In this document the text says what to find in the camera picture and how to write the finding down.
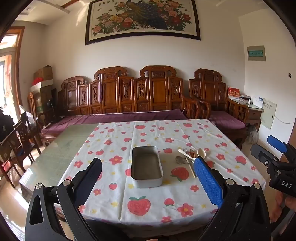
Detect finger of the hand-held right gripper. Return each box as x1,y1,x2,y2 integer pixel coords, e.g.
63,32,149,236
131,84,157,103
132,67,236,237
267,135,296,154
250,144,279,168

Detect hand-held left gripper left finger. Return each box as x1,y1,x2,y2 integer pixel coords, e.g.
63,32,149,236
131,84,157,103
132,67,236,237
24,158,103,241

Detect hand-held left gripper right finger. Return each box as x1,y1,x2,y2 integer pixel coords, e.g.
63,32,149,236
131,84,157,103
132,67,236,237
193,156,271,241

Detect metal spoon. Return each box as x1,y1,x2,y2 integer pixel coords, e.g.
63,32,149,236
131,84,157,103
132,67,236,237
175,156,192,165

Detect rectangular metal tin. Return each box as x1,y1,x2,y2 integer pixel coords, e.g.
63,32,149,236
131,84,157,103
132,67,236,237
131,146,163,189

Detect person's right hand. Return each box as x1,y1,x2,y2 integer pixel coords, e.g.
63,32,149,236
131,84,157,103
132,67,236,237
270,192,296,222

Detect grey plastic bag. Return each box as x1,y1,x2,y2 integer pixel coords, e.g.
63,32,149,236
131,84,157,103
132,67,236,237
245,124,259,144

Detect cream electrical panel cover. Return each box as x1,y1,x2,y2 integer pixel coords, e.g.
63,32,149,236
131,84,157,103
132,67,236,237
260,100,277,130

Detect wooden side table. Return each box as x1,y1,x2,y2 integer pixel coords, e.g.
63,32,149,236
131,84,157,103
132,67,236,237
248,104,264,132

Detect white desk device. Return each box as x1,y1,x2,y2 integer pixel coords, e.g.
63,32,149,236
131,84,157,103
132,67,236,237
251,95,264,108

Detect purple armchair cushion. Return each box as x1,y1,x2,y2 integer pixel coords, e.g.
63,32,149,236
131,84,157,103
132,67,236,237
208,111,246,130

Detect purple sofa cushion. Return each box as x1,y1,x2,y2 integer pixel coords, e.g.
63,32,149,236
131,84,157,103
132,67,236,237
41,108,189,137

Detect red gift box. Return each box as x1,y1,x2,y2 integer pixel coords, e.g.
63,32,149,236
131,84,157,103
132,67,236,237
228,87,240,100

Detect strawberry flower print tablecloth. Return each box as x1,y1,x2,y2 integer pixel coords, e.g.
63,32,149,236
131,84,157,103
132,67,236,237
54,119,266,232

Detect dark wooden dining chair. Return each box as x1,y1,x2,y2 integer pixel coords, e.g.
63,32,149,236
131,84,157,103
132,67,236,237
0,116,42,188

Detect carved wooden armchair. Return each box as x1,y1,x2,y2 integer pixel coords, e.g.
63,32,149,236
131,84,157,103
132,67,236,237
188,68,250,149

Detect clear plastic bag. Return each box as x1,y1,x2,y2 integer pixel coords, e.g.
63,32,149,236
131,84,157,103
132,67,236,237
18,105,37,130

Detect carved wooden sofa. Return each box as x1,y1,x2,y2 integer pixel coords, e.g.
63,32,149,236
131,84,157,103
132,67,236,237
38,66,200,149

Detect dark pile on chair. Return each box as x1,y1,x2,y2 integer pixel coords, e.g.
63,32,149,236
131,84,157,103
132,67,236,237
0,107,15,142

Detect white and green carton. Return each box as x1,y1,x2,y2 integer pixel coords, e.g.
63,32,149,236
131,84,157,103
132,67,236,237
30,80,54,95

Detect brown cardboard box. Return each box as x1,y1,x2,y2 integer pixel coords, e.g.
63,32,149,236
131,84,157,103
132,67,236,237
33,65,53,81

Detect framed peacock flower painting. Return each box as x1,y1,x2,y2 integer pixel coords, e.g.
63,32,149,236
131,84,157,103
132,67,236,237
85,0,201,46

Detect green wall box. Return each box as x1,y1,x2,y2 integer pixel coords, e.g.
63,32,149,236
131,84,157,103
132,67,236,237
247,46,266,61

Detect wooden door frame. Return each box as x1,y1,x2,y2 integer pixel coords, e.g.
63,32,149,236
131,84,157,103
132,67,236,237
0,26,25,112

